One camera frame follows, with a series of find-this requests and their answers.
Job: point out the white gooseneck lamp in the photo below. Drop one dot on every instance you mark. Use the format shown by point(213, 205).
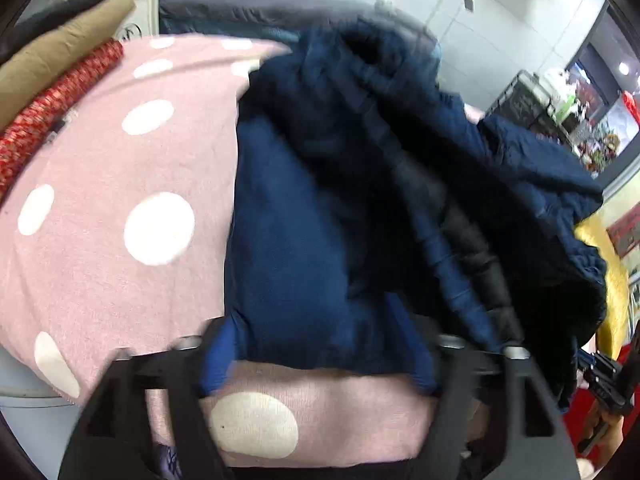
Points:
point(467, 0)

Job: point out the white machine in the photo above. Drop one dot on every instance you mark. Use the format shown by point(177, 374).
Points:
point(145, 15)

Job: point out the pink polka dot blanket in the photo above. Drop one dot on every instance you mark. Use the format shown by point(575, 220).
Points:
point(100, 160)

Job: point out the tan cloth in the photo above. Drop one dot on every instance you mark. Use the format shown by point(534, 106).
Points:
point(65, 45)

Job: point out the navy blue padded jacket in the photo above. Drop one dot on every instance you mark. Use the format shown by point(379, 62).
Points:
point(290, 210)

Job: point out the yellow cloth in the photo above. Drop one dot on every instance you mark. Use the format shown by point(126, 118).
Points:
point(607, 285)

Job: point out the black storage cart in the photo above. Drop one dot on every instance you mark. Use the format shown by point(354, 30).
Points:
point(520, 105)

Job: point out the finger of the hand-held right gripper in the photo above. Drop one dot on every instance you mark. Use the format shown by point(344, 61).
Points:
point(594, 435)
point(605, 385)

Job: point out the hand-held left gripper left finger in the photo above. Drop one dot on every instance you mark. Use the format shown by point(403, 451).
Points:
point(217, 360)

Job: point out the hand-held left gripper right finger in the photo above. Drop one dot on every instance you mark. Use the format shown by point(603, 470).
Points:
point(422, 375)

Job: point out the red patterned cloth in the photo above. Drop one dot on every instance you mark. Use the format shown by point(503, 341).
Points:
point(50, 105)

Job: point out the grey quilt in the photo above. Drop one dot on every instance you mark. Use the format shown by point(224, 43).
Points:
point(250, 10)

